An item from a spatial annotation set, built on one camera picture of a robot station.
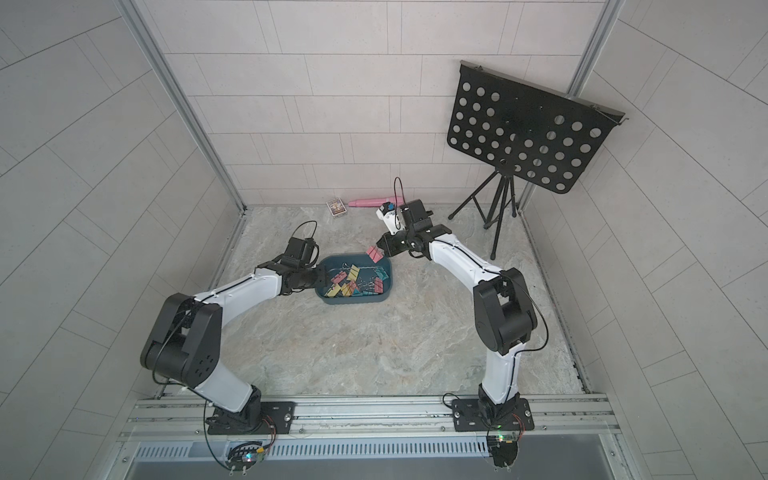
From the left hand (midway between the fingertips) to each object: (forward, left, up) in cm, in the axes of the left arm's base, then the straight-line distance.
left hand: (330, 272), depth 94 cm
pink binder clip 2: (-3, -15, -2) cm, 16 cm away
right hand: (+4, -16, +11) cm, 20 cm away
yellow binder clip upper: (+1, -7, -2) cm, 8 cm away
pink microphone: (+32, -12, 0) cm, 35 cm away
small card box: (+31, +3, -2) cm, 31 cm away
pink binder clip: (+1, -15, +9) cm, 17 cm away
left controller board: (-46, +14, -5) cm, 48 cm away
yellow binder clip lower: (-6, -2, -1) cm, 6 cm away
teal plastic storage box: (+3, -1, +2) cm, 4 cm away
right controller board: (-45, -46, -3) cm, 65 cm away
